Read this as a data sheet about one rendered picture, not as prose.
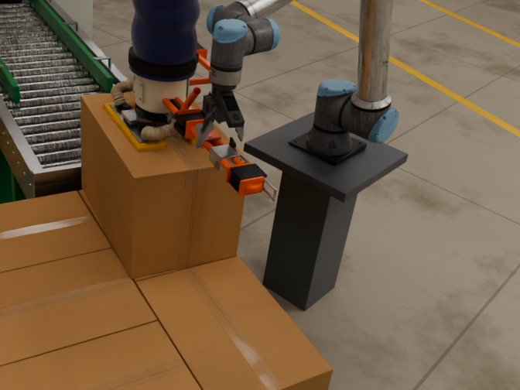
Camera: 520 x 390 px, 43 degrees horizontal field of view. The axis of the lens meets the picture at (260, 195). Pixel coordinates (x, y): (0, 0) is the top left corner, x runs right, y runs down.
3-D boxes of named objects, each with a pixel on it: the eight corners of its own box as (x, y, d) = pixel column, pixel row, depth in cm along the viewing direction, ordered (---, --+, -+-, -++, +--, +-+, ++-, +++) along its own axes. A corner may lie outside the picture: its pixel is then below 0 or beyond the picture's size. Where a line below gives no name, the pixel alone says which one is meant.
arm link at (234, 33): (256, 25, 182) (230, 30, 176) (251, 68, 189) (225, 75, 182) (233, 15, 187) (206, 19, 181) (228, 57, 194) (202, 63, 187)
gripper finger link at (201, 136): (190, 140, 200) (209, 116, 198) (199, 150, 196) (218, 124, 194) (183, 136, 197) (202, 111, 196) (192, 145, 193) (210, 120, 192)
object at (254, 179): (224, 181, 188) (227, 165, 186) (248, 177, 192) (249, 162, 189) (239, 196, 182) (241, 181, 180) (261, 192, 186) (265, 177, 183)
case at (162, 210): (81, 186, 266) (80, 95, 245) (175, 173, 285) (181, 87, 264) (130, 279, 224) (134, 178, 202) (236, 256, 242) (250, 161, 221)
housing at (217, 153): (207, 159, 198) (209, 146, 195) (227, 156, 201) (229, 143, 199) (218, 172, 193) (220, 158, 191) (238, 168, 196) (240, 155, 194)
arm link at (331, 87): (329, 111, 282) (334, 72, 272) (361, 125, 272) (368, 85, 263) (305, 121, 272) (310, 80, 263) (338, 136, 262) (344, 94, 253)
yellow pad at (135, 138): (102, 107, 239) (103, 95, 237) (129, 104, 244) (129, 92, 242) (138, 153, 216) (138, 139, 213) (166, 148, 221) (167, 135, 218)
